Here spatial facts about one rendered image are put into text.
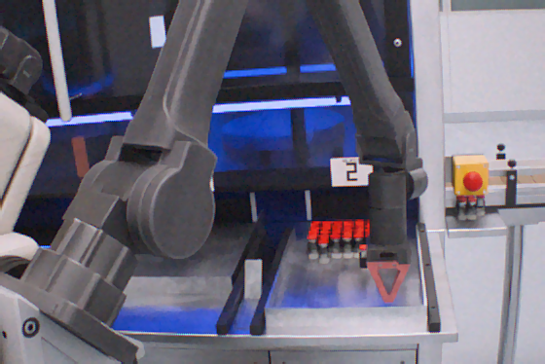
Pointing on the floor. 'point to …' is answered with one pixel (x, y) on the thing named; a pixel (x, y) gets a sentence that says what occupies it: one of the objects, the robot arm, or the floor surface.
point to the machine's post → (428, 128)
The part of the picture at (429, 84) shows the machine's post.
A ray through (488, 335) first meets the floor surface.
